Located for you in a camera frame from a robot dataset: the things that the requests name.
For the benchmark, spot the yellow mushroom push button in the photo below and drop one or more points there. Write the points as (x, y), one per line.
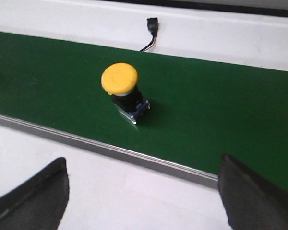
(119, 80)

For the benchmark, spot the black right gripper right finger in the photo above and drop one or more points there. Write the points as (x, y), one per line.
(251, 202)

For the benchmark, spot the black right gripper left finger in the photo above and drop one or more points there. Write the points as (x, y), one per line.
(40, 202)

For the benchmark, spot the green conveyor belt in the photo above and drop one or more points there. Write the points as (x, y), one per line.
(199, 109)

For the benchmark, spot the black sensor with cable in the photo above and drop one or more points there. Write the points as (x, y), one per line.
(152, 26)

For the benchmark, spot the aluminium conveyor side rail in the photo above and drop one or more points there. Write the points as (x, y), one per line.
(133, 157)

